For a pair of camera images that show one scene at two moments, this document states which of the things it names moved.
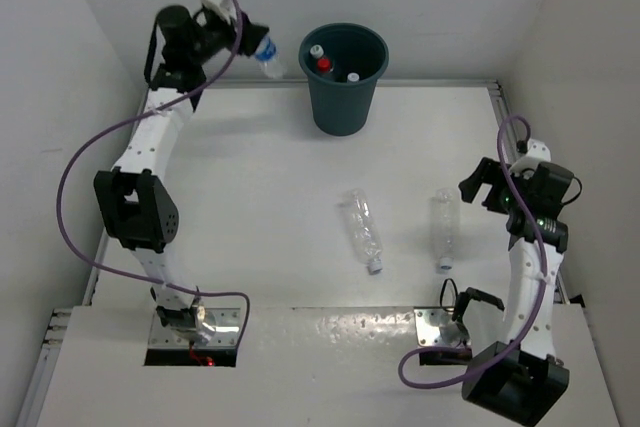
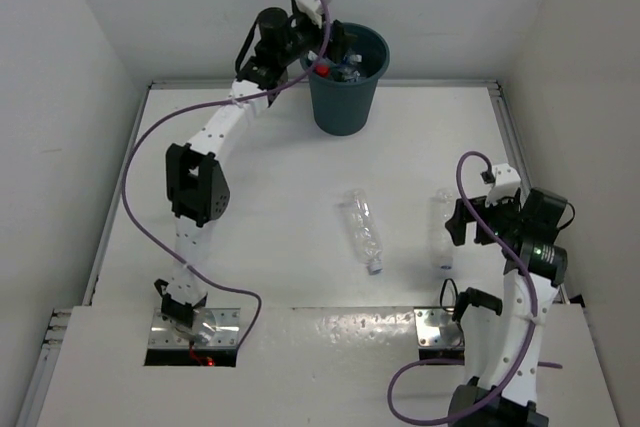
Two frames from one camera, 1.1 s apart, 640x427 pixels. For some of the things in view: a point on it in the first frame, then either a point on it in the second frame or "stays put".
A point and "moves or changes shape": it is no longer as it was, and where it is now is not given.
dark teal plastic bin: [359, 54] stays put
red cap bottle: [324, 65] stays put
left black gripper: [251, 36] -> [339, 42]
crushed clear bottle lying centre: [367, 240] stays put
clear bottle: [445, 226] stays put
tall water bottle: [267, 59] moves or changes shape
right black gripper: [487, 172] -> [457, 224]
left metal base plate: [227, 333] stays put
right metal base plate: [436, 328] stays put
